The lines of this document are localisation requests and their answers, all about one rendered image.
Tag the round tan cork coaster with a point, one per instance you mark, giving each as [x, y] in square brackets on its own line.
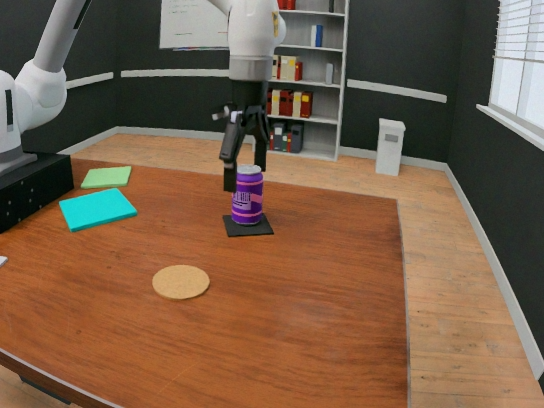
[180, 282]

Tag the light green flat square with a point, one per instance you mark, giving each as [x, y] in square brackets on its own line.
[108, 177]

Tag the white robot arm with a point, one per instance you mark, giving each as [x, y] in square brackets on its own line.
[38, 94]

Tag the cyan flat rectangular slab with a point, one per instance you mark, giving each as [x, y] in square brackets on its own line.
[96, 209]

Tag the dark grey square coaster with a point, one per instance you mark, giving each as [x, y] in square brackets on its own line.
[233, 229]

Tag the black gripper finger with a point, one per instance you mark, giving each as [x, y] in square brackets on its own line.
[228, 148]
[261, 139]

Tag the purple drink can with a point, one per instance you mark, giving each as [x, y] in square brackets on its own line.
[247, 202]

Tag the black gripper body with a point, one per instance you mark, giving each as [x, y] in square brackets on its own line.
[248, 97]

